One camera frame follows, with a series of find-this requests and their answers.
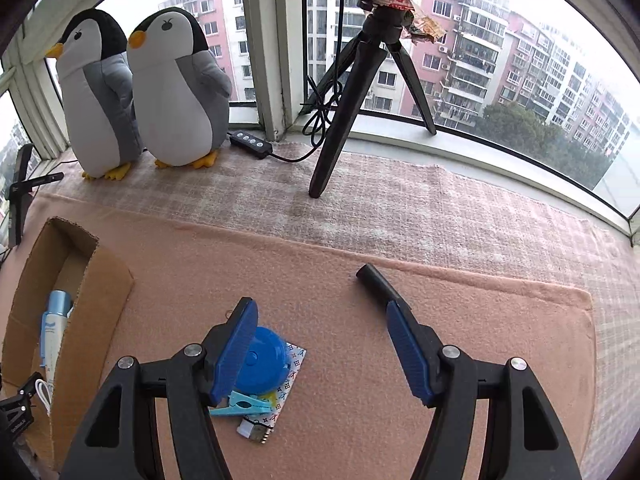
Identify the white window frame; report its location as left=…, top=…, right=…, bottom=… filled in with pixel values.
left=0, top=0, right=640, bottom=248

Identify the black ring light cable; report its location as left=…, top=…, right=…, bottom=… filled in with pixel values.
left=270, top=0, right=351, bottom=164

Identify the black inline light controller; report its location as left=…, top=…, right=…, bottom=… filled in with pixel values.
left=228, top=131, right=274, bottom=160

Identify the pink blanket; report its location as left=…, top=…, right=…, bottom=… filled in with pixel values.
left=0, top=190, right=598, bottom=480

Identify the plaid blanket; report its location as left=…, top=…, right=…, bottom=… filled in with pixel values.
left=47, top=140, right=640, bottom=480

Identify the cardboard box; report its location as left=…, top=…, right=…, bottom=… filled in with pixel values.
left=0, top=217, right=135, bottom=471

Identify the black tube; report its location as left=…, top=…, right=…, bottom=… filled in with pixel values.
left=356, top=263, right=401, bottom=311

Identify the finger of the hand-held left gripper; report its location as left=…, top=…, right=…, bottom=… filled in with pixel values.
left=0, top=372, right=45, bottom=413

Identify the white sunscreen bottle blue cap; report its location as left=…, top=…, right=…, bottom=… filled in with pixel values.
left=39, top=290, right=75, bottom=378

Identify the small penguin plush toy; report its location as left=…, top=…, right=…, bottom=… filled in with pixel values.
left=126, top=6, right=232, bottom=169

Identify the small white audio adapter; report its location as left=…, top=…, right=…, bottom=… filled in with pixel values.
left=237, top=419, right=275, bottom=445

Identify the black tripod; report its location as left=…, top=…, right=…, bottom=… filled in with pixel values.
left=300, top=2, right=437, bottom=199

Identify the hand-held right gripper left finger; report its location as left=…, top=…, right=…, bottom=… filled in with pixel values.
left=60, top=297, right=261, bottom=480

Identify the round blue tape measure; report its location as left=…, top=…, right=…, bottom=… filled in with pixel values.
left=235, top=326, right=296, bottom=393

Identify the white patterned packet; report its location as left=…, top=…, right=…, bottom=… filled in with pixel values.
left=250, top=344, right=307, bottom=443

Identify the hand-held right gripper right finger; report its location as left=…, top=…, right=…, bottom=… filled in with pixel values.
left=385, top=301, right=583, bottom=480

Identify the large penguin plush toy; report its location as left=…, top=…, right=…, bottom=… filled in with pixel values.
left=45, top=8, right=146, bottom=181

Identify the teal clothespin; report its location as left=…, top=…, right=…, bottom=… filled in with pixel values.
left=209, top=391, right=278, bottom=417

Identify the black folding stand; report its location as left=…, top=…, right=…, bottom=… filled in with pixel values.
left=9, top=143, right=65, bottom=248

